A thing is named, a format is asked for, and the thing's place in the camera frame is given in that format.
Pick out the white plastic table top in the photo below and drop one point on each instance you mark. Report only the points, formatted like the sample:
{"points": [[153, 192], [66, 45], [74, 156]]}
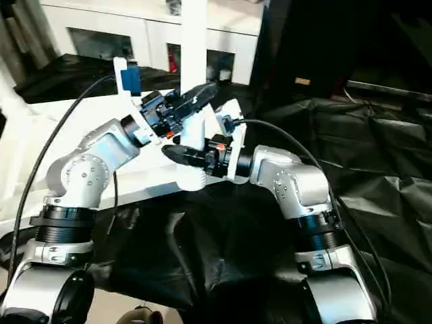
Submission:
{"points": [[50, 135]]}

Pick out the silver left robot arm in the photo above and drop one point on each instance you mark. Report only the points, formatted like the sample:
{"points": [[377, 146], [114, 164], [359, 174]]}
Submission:
{"points": [[87, 168]]}

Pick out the grey crumpled bag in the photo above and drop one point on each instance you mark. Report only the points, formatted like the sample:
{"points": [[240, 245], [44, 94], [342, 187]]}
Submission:
{"points": [[173, 5]]}

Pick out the white glass-door sideboard cabinet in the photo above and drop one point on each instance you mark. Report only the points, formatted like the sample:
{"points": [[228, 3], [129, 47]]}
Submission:
{"points": [[118, 20]]}

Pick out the small tan label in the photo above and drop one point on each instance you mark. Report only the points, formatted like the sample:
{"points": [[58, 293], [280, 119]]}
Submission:
{"points": [[302, 81]]}

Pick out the black work mat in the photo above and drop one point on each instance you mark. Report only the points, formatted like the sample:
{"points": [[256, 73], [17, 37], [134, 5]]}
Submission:
{"points": [[354, 152]]}

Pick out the black backdrop cloth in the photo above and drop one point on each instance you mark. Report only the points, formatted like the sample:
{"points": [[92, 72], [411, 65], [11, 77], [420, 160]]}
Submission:
{"points": [[337, 40]]}

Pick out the grey metal rack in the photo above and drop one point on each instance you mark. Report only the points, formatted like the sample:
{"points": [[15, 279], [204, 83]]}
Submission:
{"points": [[23, 33]]}

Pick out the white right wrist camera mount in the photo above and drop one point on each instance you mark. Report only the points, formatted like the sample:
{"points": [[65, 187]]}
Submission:
{"points": [[236, 158]]}

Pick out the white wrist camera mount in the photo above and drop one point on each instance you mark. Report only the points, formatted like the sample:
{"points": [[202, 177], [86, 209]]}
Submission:
{"points": [[236, 158], [126, 84]]}

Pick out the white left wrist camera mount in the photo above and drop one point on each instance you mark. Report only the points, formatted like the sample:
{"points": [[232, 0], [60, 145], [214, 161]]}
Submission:
{"points": [[126, 84]]}

